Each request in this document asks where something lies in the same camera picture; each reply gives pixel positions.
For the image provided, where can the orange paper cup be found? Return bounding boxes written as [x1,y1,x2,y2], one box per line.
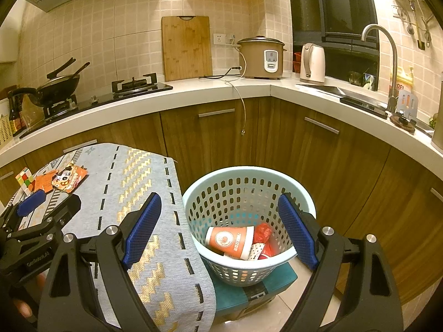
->
[205,226,257,261]

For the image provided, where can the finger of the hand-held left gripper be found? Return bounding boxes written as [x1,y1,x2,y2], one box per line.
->
[7,194,82,246]
[0,190,46,230]

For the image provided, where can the orange panda snack packet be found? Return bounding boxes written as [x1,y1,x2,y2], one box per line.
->
[52,162,87,191]

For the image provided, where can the white power cable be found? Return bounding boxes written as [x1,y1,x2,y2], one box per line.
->
[225,43,247,136]

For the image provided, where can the round sink plug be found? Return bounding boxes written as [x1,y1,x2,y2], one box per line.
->
[390,113,416,133]

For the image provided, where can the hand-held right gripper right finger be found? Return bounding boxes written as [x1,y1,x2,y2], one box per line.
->
[277,194,405,332]

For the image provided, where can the yellow plastic basket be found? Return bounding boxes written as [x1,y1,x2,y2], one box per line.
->
[0,113,14,147]

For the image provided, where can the dark window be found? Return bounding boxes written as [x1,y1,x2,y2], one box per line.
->
[287,0,379,80]

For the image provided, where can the colourful puzzle cube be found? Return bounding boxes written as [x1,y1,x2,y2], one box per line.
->
[14,167,37,192]

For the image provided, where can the orange torn wrapper piece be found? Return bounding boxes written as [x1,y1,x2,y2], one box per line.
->
[33,170,58,193]

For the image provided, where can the black gas stove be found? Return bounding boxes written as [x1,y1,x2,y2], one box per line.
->
[19,72,174,139]

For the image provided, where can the glass jars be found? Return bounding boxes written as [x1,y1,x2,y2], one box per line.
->
[348,71,378,90]

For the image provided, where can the grey patterned table cloth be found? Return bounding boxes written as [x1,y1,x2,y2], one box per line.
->
[7,142,217,332]

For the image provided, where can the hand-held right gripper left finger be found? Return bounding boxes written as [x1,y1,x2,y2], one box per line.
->
[37,192,163,332]

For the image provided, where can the hanging kitchen utensils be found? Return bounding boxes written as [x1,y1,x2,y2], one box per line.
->
[389,0,435,51]

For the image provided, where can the beige rice cooker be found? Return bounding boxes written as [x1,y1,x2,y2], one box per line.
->
[236,35,288,80]

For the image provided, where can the black power cable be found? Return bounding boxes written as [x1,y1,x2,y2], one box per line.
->
[199,65,243,79]

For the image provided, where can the wooden base cabinet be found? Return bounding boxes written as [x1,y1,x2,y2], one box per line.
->
[0,95,443,305]

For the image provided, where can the dark sauce bottle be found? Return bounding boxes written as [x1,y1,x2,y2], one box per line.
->
[9,94,22,136]

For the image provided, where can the teal cardboard box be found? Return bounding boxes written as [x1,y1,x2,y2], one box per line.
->
[202,261,298,322]

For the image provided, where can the grey metal holder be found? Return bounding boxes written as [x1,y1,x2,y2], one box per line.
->
[398,90,419,120]

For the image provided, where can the black wok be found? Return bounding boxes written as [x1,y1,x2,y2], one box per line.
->
[12,57,91,108]

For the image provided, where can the light blue plastic waste basket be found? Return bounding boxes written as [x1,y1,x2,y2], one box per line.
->
[183,166,317,286]

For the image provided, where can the red plastic bag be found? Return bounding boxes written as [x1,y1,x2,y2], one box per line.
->
[253,223,277,258]

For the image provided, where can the steel kitchen sink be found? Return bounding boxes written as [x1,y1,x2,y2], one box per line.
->
[296,84,433,135]

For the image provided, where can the person's left hand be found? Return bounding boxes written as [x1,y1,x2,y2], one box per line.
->
[12,299,37,320]

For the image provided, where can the cream electric kettle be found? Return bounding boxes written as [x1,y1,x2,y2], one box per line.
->
[299,43,326,84]

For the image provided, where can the wooden cutting board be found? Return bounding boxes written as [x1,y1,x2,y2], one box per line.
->
[161,15,213,82]

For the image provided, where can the metal kitchen faucet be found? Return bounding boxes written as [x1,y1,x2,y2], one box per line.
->
[362,24,399,113]

